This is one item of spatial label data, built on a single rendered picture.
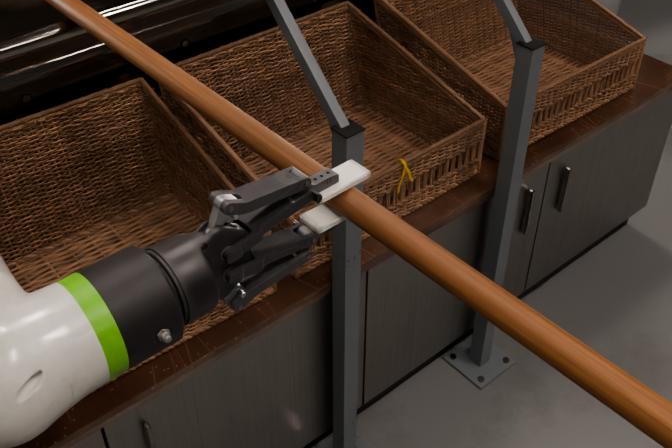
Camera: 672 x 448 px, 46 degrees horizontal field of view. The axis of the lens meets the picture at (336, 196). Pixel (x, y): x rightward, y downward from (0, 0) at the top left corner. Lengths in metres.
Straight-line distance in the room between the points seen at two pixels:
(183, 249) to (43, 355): 0.14
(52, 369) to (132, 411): 0.84
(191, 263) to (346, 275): 0.86
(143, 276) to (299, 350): 1.02
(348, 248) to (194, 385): 0.38
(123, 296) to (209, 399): 0.94
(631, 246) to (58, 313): 2.25
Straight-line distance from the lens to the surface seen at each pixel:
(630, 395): 0.65
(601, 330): 2.41
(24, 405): 0.64
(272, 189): 0.72
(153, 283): 0.67
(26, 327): 0.64
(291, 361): 1.67
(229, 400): 1.62
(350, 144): 1.34
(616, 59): 2.19
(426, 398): 2.15
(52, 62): 1.64
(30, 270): 1.71
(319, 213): 0.80
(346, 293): 1.56
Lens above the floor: 1.69
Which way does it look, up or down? 38 degrees down
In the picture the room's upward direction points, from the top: straight up
